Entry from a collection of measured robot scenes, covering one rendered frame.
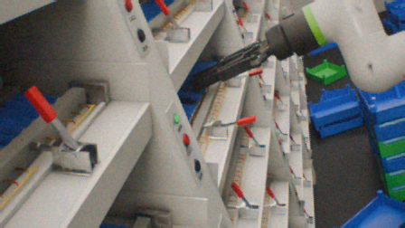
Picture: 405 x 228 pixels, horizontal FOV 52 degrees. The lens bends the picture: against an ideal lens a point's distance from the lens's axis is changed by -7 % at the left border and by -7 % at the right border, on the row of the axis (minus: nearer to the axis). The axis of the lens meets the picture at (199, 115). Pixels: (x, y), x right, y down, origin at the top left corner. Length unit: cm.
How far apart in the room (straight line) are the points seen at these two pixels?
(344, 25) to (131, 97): 49
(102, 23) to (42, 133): 16
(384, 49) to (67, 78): 60
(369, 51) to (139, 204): 52
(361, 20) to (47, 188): 68
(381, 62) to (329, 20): 13
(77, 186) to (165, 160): 21
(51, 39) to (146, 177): 22
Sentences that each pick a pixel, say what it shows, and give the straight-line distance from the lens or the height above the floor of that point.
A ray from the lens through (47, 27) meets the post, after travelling 57.
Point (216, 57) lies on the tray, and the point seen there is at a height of 96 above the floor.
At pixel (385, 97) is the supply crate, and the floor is 41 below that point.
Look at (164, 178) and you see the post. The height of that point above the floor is 99.
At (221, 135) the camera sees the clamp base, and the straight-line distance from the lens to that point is 85.
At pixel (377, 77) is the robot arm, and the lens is 88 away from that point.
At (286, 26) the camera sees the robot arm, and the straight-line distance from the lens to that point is 92.
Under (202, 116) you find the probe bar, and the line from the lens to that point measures 88.
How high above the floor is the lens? 125
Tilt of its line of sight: 20 degrees down
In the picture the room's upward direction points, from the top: 22 degrees counter-clockwise
